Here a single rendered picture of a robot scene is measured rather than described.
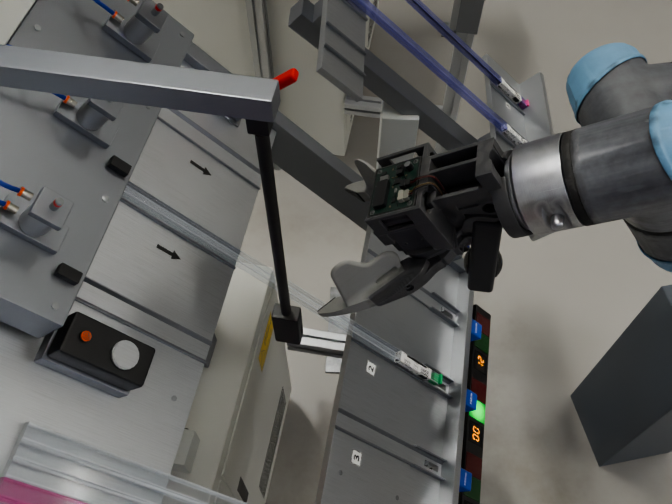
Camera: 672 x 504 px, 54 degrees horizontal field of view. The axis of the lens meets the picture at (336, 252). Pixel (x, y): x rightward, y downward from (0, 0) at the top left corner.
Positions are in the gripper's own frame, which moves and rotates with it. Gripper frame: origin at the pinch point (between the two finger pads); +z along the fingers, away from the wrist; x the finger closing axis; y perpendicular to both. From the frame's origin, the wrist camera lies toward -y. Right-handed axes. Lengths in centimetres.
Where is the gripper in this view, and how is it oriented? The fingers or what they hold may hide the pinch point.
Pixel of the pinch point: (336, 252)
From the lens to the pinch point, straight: 65.5
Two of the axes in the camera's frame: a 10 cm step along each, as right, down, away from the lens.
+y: -5.6, -5.3, -6.4
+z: -8.1, 1.9, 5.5
